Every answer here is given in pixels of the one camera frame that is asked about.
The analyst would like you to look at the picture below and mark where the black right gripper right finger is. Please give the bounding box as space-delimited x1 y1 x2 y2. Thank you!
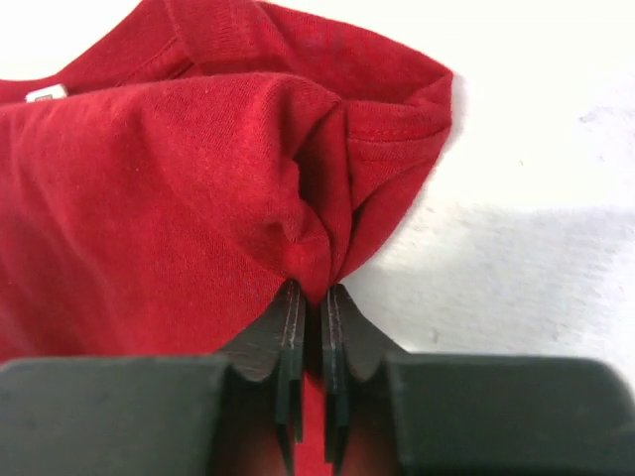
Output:
320 284 412 464

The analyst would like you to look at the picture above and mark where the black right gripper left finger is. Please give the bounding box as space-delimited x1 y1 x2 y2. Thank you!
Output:
212 278 307 442

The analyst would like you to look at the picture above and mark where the red t-shirt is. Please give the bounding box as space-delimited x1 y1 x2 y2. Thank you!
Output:
1 1 454 475

